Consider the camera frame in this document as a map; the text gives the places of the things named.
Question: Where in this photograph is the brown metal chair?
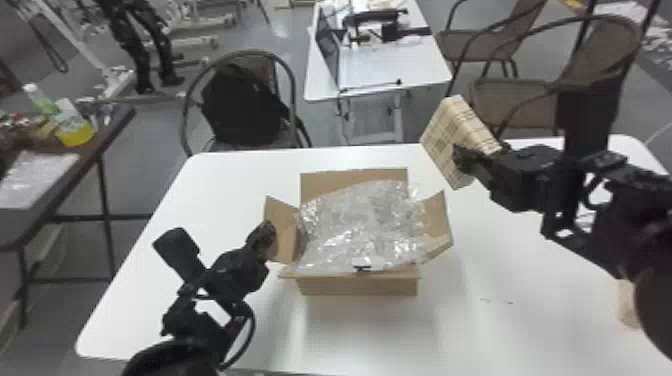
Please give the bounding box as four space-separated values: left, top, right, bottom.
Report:
433 0 548 81
466 13 645 141

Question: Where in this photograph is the white side table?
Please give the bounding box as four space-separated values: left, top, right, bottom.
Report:
302 0 454 147

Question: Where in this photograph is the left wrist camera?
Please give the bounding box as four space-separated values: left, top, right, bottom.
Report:
152 227 207 295

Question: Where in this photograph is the dark side table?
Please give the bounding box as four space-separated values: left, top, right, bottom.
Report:
0 103 139 331

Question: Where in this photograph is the yellow bottle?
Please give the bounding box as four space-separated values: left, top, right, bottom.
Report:
53 97 96 149

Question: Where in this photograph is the green bottle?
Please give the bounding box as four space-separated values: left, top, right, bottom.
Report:
22 82 62 120

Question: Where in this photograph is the black backpack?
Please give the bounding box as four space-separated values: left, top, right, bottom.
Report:
200 62 307 149

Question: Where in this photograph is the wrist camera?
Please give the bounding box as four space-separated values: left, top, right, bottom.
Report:
555 78 625 159
152 227 207 295

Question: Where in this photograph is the beige checked packet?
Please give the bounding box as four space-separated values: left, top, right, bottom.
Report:
419 94 504 191

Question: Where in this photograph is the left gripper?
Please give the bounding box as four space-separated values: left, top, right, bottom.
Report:
201 220 279 304

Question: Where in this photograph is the clear bubble wrap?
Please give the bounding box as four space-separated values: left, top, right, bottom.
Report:
295 179 430 274

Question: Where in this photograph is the black laptop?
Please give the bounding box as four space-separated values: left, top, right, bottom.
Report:
314 7 349 86

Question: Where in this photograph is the grey metal chair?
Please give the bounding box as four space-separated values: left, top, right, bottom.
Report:
179 48 314 158

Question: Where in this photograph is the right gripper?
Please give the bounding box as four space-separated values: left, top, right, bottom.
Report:
452 144 566 214

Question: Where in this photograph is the cardboard box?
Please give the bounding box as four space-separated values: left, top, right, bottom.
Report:
263 167 455 297

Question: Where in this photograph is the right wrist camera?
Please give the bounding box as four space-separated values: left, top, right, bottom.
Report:
555 78 625 159

